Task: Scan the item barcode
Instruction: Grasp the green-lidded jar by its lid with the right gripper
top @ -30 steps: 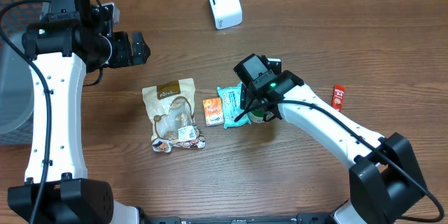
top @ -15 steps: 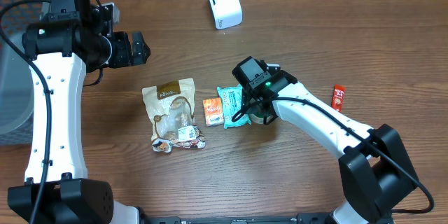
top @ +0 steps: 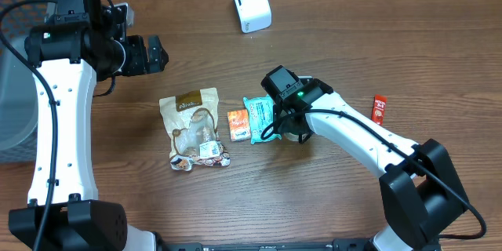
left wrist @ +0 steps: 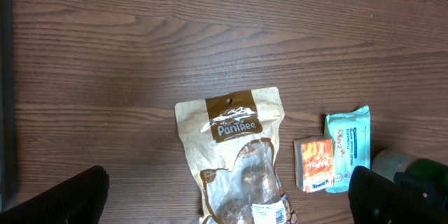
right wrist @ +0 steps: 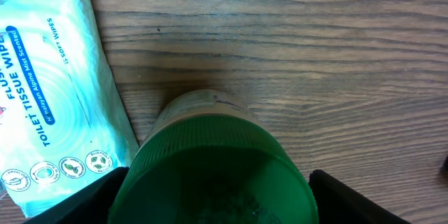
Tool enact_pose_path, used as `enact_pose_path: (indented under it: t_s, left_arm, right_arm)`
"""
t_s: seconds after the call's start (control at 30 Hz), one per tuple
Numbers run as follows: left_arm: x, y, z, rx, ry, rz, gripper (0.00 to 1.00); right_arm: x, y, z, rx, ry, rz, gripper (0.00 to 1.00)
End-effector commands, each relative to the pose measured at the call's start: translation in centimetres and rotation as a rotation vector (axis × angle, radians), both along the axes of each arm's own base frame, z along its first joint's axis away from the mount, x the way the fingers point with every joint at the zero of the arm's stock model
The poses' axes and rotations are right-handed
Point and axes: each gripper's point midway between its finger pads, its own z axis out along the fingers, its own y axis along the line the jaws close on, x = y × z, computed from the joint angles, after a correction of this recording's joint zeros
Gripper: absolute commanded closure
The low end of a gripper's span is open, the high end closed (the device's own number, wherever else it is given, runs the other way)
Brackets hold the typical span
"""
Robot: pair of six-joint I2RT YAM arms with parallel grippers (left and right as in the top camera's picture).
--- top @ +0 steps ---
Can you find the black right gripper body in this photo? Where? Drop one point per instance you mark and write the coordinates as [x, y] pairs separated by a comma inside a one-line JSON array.
[[285, 127]]

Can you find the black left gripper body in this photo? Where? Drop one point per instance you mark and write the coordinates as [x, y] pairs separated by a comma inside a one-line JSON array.
[[124, 58]]

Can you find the teal wet wipes pack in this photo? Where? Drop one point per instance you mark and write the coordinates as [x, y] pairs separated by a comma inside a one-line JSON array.
[[260, 110]]

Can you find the beige snack pouch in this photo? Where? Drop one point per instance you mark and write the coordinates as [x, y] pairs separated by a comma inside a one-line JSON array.
[[191, 120]]

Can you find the red coffee stick sachet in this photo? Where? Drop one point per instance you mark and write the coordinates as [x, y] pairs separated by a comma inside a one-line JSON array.
[[379, 105]]

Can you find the green lid jar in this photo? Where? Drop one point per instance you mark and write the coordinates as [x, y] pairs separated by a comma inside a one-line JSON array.
[[293, 137]]

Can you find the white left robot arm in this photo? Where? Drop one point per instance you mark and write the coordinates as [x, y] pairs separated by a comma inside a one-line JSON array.
[[81, 45]]

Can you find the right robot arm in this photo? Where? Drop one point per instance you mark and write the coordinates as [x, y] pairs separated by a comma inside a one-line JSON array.
[[420, 189]]

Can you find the white barcode scanner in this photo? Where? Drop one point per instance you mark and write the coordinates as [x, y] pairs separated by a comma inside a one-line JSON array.
[[253, 15]]

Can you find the orange small box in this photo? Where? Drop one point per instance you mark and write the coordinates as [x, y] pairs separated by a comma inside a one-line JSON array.
[[239, 127]]

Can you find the grey plastic shopping basket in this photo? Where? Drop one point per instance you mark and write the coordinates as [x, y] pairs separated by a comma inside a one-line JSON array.
[[19, 106]]

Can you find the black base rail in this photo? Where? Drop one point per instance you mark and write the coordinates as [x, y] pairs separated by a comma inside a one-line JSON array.
[[338, 244]]

